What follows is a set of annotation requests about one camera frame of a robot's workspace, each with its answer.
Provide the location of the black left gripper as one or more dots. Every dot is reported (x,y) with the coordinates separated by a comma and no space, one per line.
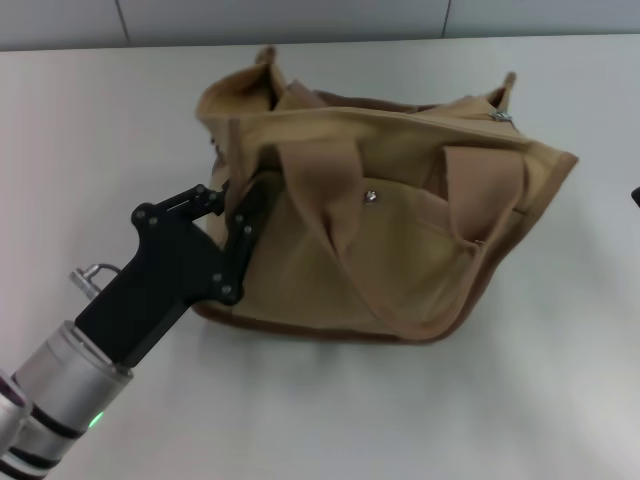
(170,270)

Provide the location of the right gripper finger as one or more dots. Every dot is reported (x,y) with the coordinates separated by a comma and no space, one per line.
(636,196)

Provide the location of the khaki canvas food bag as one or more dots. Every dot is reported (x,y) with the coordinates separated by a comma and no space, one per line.
(400,225)

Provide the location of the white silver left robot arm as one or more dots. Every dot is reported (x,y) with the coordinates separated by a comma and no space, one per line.
(65,385)

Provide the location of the plain white partition board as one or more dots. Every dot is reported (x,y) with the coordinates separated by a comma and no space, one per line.
(60,22)

